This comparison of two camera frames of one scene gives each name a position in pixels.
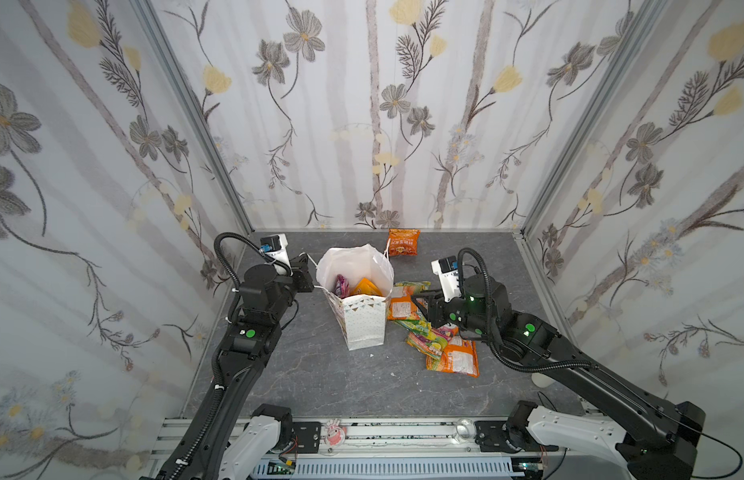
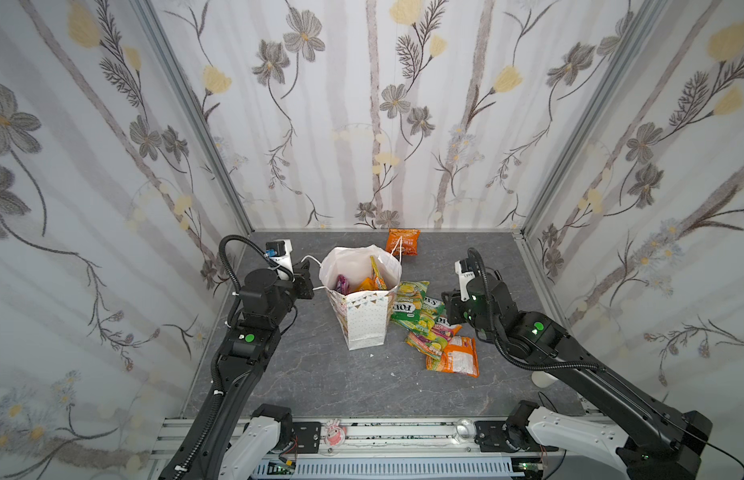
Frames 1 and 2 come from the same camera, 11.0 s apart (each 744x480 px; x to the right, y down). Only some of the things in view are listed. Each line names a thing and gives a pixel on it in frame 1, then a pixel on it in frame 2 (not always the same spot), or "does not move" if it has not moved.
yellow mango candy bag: [366, 287] does not move
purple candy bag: [342, 287] does not move
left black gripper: [298, 273] does not move
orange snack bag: [402, 305] → [377, 283]
